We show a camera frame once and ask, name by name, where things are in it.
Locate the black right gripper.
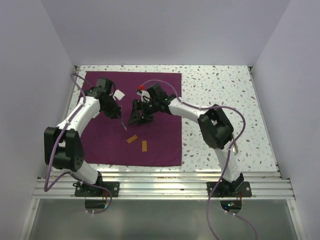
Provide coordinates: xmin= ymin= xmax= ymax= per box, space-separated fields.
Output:
xmin=129 ymin=98 xmax=160 ymax=126

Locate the white gauze pad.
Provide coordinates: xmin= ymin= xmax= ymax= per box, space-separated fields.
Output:
xmin=113 ymin=89 xmax=125 ymax=101

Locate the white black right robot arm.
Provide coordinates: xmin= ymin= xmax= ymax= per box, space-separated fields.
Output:
xmin=128 ymin=83 xmax=244 ymax=197

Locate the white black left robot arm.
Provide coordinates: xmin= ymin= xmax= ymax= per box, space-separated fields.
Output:
xmin=44 ymin=78 xmax=123 ymax=197

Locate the tan adhesive bandage strip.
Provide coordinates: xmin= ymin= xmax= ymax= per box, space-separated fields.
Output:
xmin=126 ymin=135 xmax=138 ymax=144
xmin=141 ymin=140 xmax=148 ymax=152

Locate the purple cloth mat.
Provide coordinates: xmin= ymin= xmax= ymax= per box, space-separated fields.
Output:
xmin=81 ymin=71 xmax=182 ymax=167

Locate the steel instrument tray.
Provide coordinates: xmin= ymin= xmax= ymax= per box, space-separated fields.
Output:
xmin=232 ymin=135 xmax=239 ymax=155

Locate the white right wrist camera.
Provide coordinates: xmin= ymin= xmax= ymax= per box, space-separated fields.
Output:
xmin=136 ymin=85 xmax=151 ymax=103

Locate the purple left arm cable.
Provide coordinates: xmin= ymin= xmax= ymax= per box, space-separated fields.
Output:
xmin=43 ymin=73 xmax=113 ymax=216

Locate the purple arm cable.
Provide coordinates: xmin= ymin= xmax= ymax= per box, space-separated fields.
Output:
xmin=43 ymin=73 xmax=113 ymax=216
xmin=142 ymin=79 xmax=258 ymax=240

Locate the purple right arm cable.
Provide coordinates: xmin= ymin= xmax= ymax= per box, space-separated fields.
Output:
xmin=142 ymin=79 xmax=258 ymax=240

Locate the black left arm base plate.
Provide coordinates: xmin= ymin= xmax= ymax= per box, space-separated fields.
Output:
xmin=72 ymin=181 xmax=120 ymax=197

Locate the aluminium frame rail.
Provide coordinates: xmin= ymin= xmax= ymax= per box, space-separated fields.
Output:
xmin=32 ymin=171 xmax=295 ymax=200

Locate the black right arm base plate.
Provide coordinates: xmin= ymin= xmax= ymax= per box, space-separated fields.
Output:
xmin=206 ymin=181 xmax=253 ymax=198

